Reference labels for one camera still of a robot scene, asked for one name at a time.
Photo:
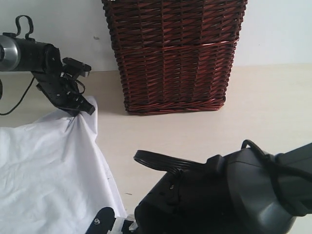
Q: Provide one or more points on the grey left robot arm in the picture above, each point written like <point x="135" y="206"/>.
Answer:
<point x="20" y="55"/>

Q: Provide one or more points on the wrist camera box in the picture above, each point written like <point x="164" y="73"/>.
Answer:
<point x="75" y="68"/>
<point x="105" y="222"/>

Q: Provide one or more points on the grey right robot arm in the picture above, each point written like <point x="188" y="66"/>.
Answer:
<point x="246" y="192"/>

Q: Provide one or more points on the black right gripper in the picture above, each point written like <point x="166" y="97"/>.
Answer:
<point x="190" y="202"/>

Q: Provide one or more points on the white t-shirt red lettering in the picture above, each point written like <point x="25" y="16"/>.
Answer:
<point x="53" y="176"/>

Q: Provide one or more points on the dark brown wicker basket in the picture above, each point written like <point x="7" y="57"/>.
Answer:
<point x="174" y="55"/>

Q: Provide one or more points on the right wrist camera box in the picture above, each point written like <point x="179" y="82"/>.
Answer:
<point x="105" y="222"/>

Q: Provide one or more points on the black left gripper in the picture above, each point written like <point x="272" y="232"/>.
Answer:
<point x="60" y="89"/>

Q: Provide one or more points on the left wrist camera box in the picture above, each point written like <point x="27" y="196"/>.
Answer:
<point x="75" y="68"/>

